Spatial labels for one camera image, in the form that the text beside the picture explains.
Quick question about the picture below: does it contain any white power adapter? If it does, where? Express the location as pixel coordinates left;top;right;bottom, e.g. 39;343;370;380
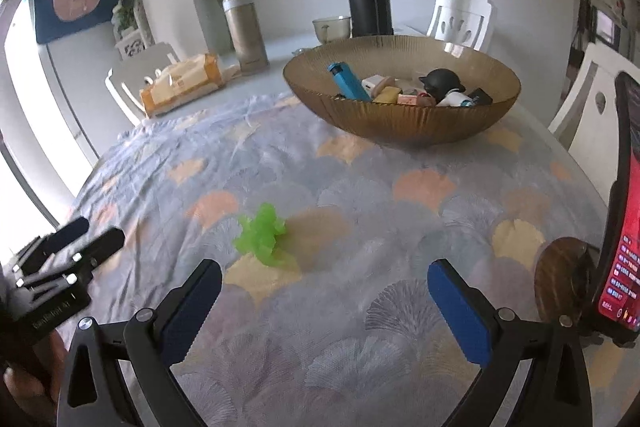
361;75;396;98

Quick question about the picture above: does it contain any green translucent leaf toy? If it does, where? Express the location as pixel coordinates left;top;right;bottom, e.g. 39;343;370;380
232;202;286;267

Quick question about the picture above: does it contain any floral patterned tablecloth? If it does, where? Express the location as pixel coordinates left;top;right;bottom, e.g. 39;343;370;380
54;91;609;427

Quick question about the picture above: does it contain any white chair near right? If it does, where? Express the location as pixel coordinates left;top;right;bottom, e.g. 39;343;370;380
549;43;639;200

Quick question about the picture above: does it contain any brown ribbed glass bowl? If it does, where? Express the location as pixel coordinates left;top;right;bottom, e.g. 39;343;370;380
283;36;521;146

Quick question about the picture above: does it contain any blue lighter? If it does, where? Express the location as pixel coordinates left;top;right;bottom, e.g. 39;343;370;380
328;62;371;102

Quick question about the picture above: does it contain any black helmet figurine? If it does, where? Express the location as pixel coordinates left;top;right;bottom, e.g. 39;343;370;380
419;68;473;107

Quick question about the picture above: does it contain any smartphone on stand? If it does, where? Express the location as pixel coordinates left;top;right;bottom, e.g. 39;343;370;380
592;72;639;346

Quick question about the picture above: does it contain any white carved shelf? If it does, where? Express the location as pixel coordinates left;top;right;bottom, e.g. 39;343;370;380
111;0;154;61

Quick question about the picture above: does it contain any orange tissue pack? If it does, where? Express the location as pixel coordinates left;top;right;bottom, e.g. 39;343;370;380
140;54;224;118

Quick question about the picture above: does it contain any pink rectangular box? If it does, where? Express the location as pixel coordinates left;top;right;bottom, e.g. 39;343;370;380
397;92;437;107

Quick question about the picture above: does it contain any white chair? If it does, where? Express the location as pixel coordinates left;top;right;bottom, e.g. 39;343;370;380
104;42;177;126
549;43;639;200
426;0;497;53

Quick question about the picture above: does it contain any person left hand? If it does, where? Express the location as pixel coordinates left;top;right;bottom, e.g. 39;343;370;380
3;329;67;426

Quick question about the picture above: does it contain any round wooden phone stand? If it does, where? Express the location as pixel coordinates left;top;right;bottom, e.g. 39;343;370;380
534;236;600;336

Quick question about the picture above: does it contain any white chair far right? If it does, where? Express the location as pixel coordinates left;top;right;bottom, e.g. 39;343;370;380
426;0;497;53

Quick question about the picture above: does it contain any white chair far left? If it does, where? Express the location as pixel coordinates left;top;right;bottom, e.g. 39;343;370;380
104;42;177;126

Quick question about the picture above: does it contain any blue wall hanging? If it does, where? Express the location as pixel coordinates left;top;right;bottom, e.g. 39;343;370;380
32;0;116;44

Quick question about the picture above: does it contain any black rectangular box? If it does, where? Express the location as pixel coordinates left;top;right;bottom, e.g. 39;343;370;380
469;88;494;106

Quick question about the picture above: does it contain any metal ashtray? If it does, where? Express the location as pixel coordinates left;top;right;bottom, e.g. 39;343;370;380
292;48;310;56

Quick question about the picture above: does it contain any champagne gold thermos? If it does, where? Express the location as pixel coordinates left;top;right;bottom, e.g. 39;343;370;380
222;0;269;75

